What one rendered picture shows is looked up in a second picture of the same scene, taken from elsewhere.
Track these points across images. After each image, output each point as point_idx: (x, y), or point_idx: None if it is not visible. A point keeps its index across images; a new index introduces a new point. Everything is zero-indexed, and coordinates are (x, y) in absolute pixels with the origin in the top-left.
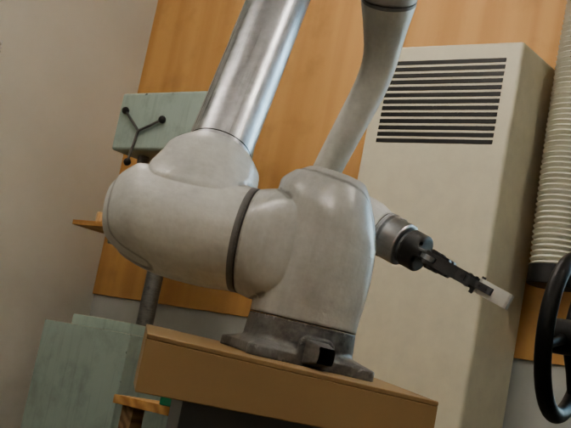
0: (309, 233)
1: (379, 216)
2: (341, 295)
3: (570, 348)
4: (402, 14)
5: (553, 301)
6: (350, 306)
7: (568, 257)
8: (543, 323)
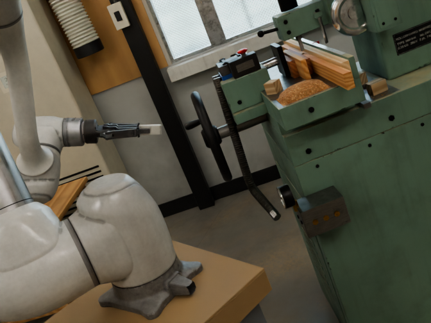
0: (132, 234)
1: (60, 127)
2: (166, 247)
3: (219, 142)
4: (20, 20)
5: (213, 135)
6: (170, 245)
7: (199, 104)
8: (216, 150)
